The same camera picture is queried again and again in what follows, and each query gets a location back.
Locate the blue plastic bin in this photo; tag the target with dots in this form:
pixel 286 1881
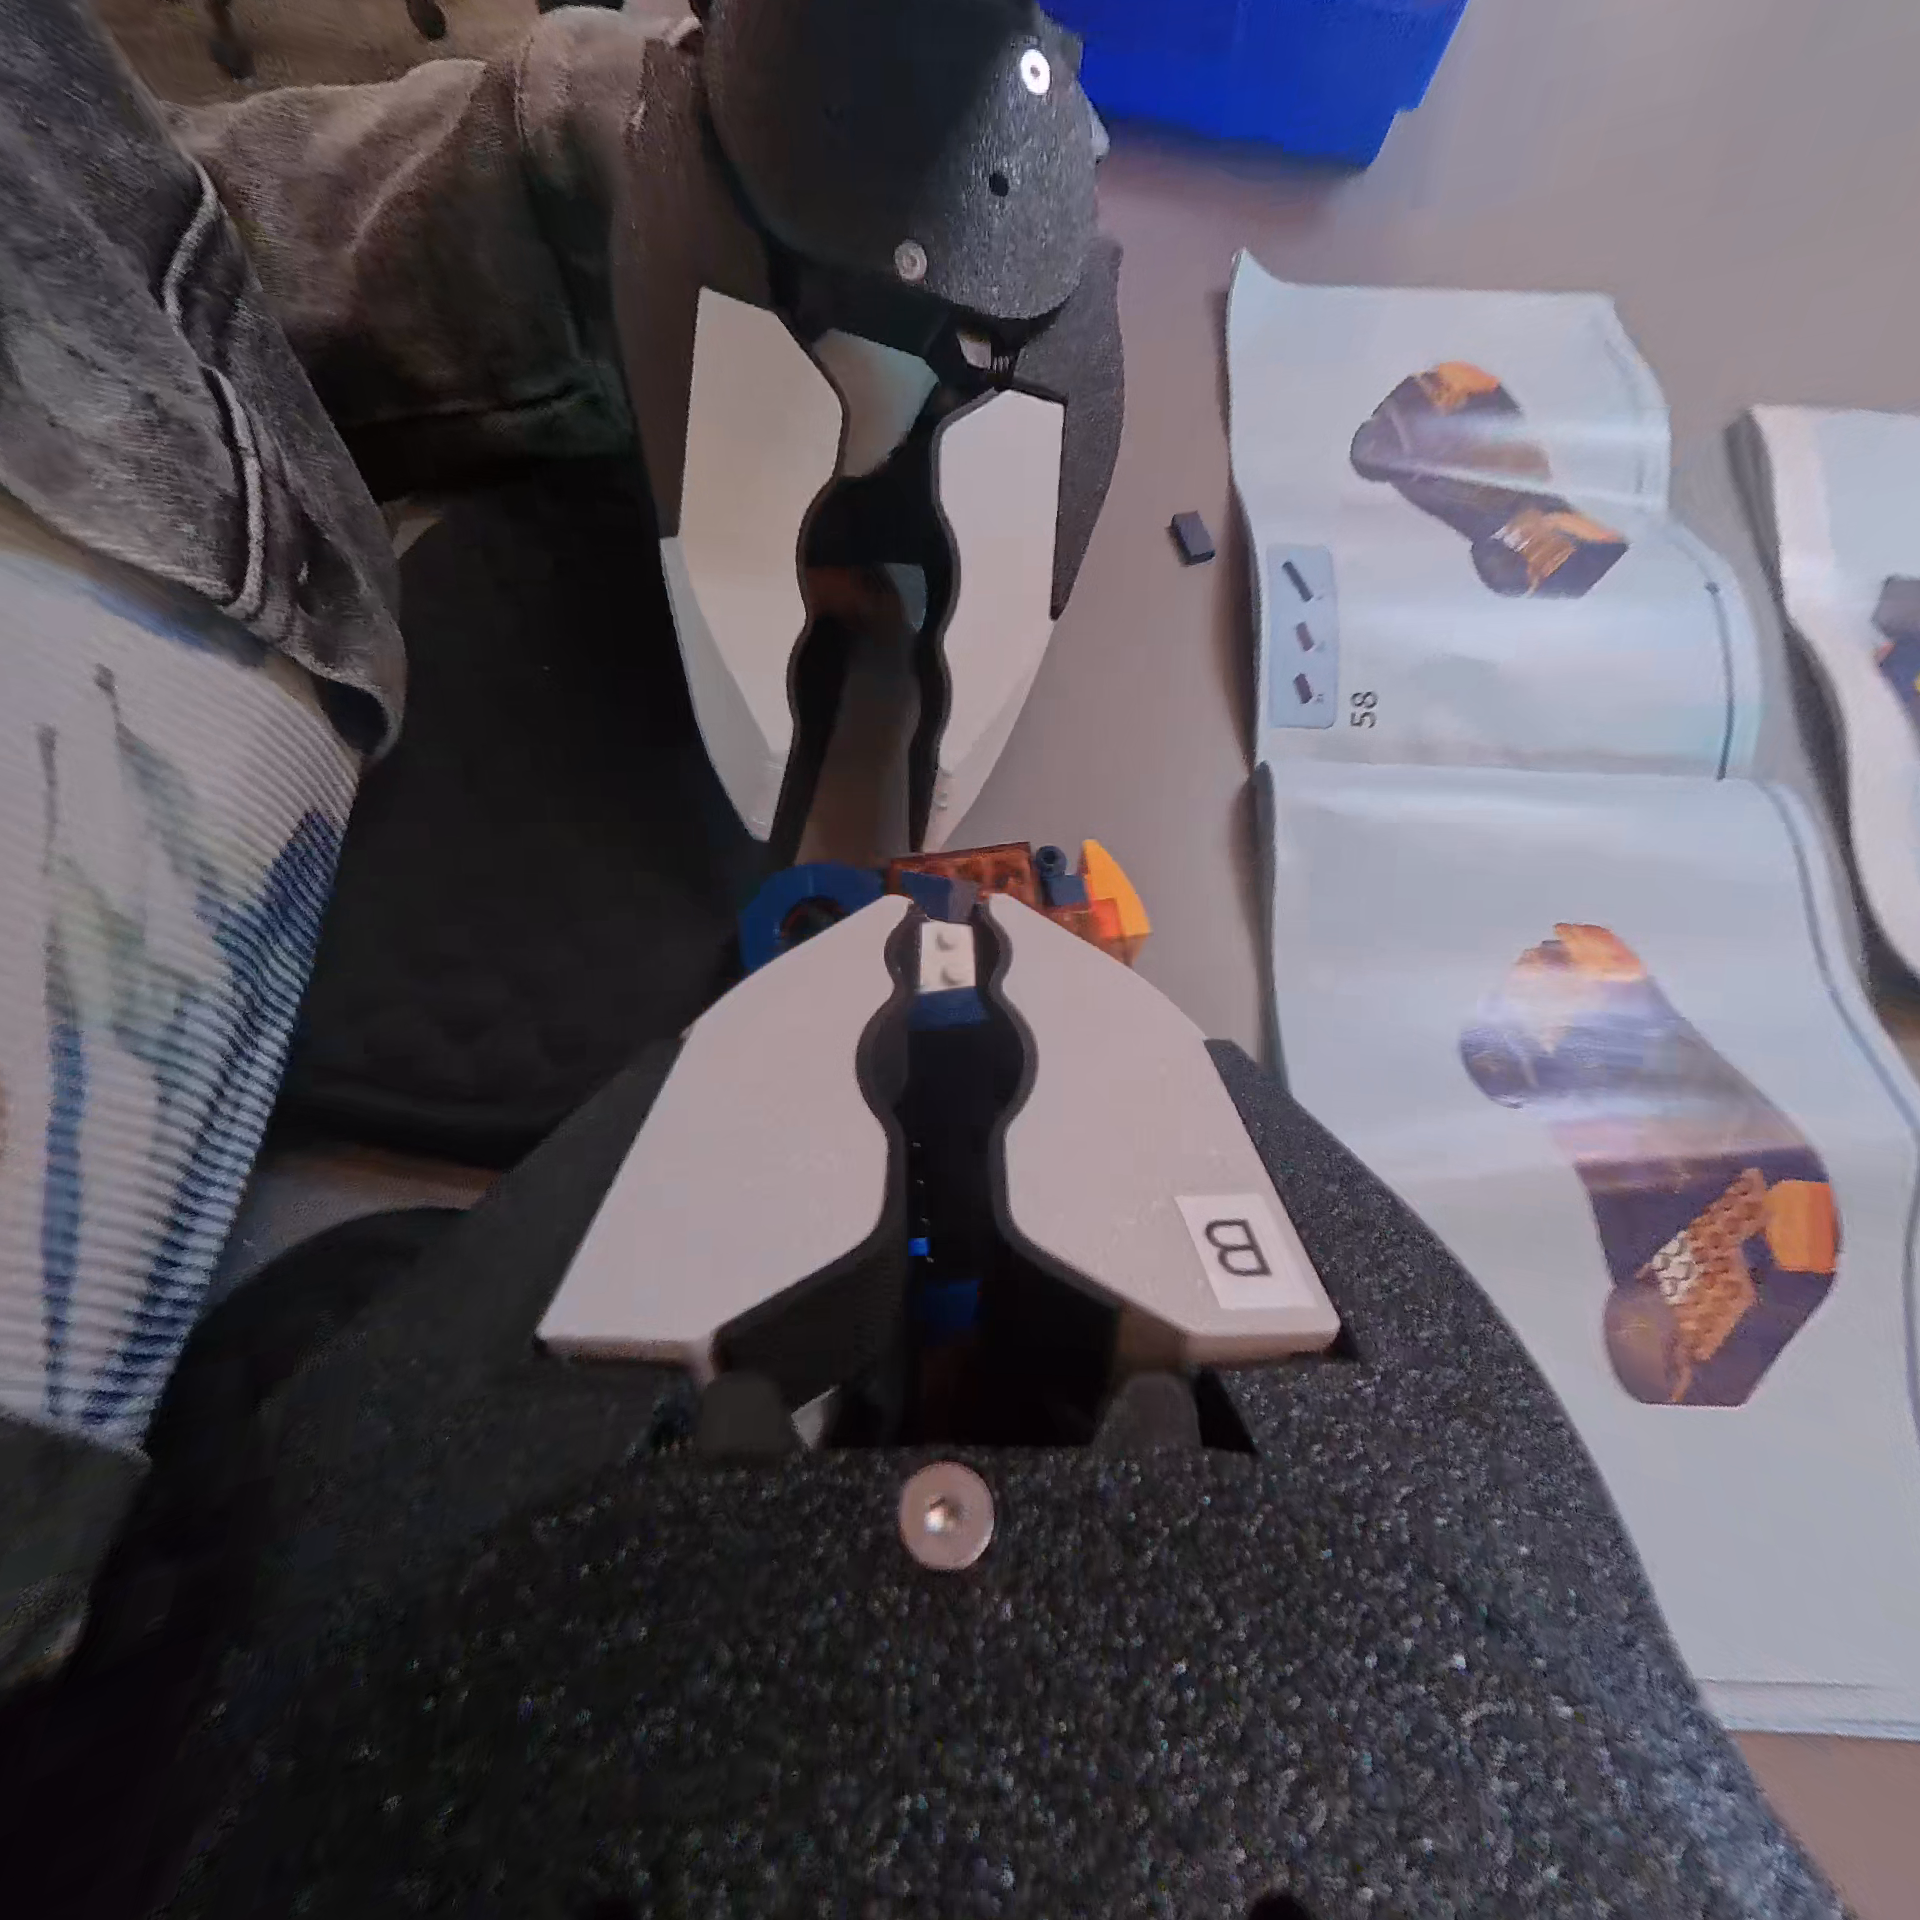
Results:
pixel 1244 61

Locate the open toy instruction booklet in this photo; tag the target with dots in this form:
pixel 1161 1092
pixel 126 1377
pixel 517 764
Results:
pixel 1500 839

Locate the grey denim jacket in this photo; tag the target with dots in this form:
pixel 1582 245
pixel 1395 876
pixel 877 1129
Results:
pixel 120 377

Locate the striped white blue shirt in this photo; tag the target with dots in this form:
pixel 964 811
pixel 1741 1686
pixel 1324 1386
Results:
pixel 148 975

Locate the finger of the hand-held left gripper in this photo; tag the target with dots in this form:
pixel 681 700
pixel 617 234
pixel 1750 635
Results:
pixel 733 570
pixel 1004 570

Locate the small dark blue brick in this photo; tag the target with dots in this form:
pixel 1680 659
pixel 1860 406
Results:
pixel 1190 540

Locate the closed instruction booklet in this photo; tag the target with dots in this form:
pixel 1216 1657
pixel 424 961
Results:
pixel 1845 510

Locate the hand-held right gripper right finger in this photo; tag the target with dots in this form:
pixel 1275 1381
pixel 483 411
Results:
pixel 1140 1172

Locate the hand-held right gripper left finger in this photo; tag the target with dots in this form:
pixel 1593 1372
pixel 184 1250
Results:
pixel 721 1186

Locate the blue orange toy brick model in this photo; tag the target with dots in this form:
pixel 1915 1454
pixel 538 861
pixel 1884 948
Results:
pixel 961 875

